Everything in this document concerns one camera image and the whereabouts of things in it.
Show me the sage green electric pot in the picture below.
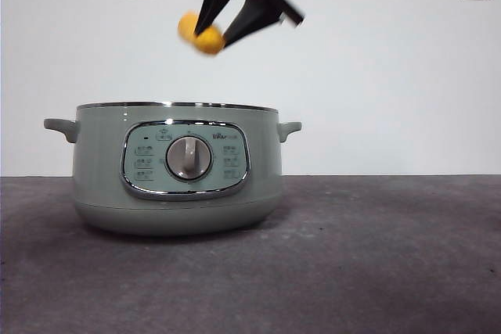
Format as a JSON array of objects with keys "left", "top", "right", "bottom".
[{"left": 42, "top": 101, "right": 302, "bottom": 238}]

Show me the yellow corn cob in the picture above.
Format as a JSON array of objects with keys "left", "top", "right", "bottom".
[{"left": 177, "top": 10, "right": 225, "bottom": 56}]

